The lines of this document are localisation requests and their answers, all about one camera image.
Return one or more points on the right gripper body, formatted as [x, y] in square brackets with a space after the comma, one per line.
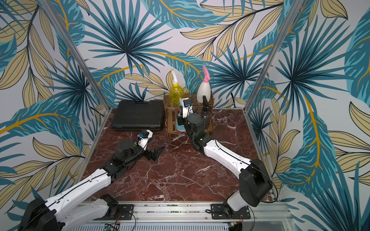
[183, 119]

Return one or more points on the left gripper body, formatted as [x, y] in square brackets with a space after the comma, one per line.
[148, 154]

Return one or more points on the black clear spray bottle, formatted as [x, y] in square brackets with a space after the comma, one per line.
[205, 112]

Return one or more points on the yellow spray bottle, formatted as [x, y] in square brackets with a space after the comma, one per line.
[176, 92]

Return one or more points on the white pink spray bottle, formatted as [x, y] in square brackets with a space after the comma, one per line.
[205, 87]

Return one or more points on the teal round spray bottle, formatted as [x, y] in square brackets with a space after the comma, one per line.
[180, 129]

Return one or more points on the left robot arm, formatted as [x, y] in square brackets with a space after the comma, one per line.
[62, 212]

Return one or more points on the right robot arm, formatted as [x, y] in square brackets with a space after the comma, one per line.
[254, 182]

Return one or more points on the black plastic tool case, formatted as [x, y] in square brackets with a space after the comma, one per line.
[139, 115]

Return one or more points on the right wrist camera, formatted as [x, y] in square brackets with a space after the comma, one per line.
[187, 106]

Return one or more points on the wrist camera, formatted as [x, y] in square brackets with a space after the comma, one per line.
[187, 106]
[144, 138]

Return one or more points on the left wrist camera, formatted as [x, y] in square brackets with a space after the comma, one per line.
[144, 138]

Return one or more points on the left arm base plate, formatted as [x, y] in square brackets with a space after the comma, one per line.
[119, 212]

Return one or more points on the aluminium front rail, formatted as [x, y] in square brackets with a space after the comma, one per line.
[197, 212]

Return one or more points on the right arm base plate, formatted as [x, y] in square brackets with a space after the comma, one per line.
[224, 211]

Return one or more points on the right corner aluminium post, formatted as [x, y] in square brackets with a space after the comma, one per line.
[287, 23]

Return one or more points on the corner aluminium post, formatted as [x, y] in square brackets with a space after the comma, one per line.
[66, 37]
[287, 23]

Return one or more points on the left corner aluminium post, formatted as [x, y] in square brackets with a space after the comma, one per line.
[66, 37]

